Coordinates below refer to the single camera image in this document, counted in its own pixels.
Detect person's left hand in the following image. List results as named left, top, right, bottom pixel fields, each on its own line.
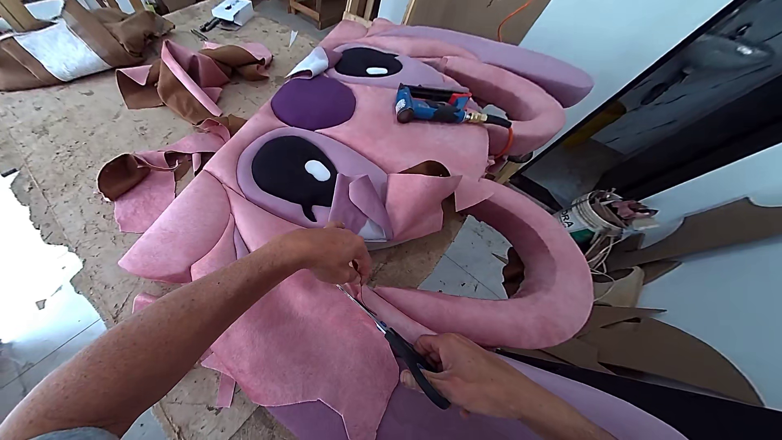
left=296, top=221, right=372, bottom=287

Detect person's right hand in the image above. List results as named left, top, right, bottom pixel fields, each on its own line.
left=400, top=333, right=527, bottom=420

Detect black-handled scissors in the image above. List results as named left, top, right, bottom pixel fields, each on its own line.
left=336, top=284, right=452, bottom=410

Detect pink upholstered cartoon character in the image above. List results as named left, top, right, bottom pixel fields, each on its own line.
left=117, top=18, right=690, bottom=440

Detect person's left forearm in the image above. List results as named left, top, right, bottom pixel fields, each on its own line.
left=0, top=232, right=312, bottom=440

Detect person's right forearm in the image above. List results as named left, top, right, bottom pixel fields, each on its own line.
left=510, top=367, right=618, bottom=440

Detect blue pneumatic staple gun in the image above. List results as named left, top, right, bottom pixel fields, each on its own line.
left=395, top=84, right=513, bottom=129

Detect white bucket with scraps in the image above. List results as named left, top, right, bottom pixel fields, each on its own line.
left=557, top=189, right=659, bottom=251

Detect brown curved board offcuts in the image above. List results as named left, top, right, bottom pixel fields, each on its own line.
left=574, top=197, right=782, bottom=407

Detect curled pink fabric offcut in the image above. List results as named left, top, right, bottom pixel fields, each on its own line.
left=97, top=116, right=246, bottom=233

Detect pile of pink-brown fabric scraps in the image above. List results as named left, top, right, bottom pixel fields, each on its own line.
left=115, top=40, right=273, bottom=126

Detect white cardboard box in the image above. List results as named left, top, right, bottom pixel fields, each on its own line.
left=211, top=0, right=254, bottom=27

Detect plywood work table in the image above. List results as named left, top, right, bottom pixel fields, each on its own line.
left=0, top=0, right=468, bottom=440

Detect large dark-framed glass pane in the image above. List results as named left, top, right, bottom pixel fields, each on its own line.
left=513, top=0, right=782, bottom=216

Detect brown white fabric bundle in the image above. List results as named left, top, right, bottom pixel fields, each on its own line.
left=0, top=0, right=176, bottom=92

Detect wooden stool frame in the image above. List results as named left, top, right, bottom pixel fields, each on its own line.
left=287, top=0, right=348, bottom=30

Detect orange air hose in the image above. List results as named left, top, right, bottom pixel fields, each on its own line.
left=489, top=0, right=534, bottom=158

